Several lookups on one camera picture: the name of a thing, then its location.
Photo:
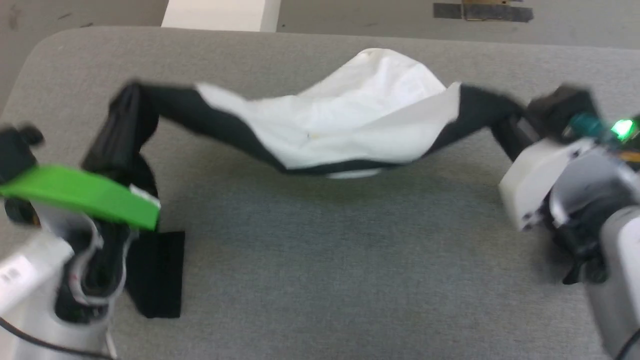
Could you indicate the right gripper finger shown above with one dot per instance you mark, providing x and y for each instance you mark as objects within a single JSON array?
[{"x": 515, "y": 137}]

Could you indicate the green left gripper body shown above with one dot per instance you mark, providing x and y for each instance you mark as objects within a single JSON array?
[{"x": 85, "y": 195}]

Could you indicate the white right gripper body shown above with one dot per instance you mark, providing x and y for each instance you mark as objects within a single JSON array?
[{"x": 540, "y": 182}]

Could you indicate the black and white garment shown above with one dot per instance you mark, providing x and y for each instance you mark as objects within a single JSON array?
[{"x": 350, "y": 115}]

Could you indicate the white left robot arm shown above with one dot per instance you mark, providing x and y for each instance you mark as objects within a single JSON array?
[{"x": 45, "y": 290}]

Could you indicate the black floor tape patch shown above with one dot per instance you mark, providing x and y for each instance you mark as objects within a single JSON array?
[{"x": 482, "y": 12}]

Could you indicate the white box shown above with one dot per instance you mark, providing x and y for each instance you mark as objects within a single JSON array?
[{"x": 220, "y": 14}]

